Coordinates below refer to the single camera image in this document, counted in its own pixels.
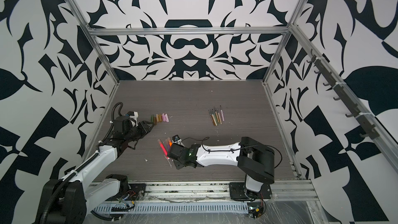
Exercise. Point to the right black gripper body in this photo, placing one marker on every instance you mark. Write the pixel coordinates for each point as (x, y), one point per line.
(178, 165)

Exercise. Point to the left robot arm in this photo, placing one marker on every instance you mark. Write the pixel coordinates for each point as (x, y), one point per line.
(70, 199)

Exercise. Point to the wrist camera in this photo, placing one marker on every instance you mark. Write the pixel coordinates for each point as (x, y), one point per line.
(133, 116)
(177, 140)

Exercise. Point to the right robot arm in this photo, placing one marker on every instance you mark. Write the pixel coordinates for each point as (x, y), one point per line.
(258, 161)

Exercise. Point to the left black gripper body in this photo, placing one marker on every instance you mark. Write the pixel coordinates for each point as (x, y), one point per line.
(136, 132)

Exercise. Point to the cream pen brown cap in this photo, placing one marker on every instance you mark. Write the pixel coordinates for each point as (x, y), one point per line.
(214, 116)

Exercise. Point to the purple marker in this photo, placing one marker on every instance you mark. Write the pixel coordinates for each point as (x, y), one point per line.
(167, 145)

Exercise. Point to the orange marker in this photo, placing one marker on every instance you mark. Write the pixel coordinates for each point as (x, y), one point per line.
(169, 141)

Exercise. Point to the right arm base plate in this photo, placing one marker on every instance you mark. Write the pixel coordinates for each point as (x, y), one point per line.
(239, 192)

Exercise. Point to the white cable duct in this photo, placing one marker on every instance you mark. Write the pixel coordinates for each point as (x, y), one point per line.
(175, 208)

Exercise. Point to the green pen tan cap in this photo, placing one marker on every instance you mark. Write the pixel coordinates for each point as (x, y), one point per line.
(215, 116)

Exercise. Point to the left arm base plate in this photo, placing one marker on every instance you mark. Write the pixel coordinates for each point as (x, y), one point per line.
(136, 191)

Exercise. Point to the red marker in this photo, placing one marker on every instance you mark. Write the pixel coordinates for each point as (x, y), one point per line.
(162, 147)

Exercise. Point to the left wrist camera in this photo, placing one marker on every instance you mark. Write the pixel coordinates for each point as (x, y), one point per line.
(133, 116)

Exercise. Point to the brown pen green cap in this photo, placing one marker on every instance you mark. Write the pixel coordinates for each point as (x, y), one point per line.
(212, 119)

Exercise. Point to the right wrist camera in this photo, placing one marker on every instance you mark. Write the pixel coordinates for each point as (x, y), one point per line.
(177, 140)

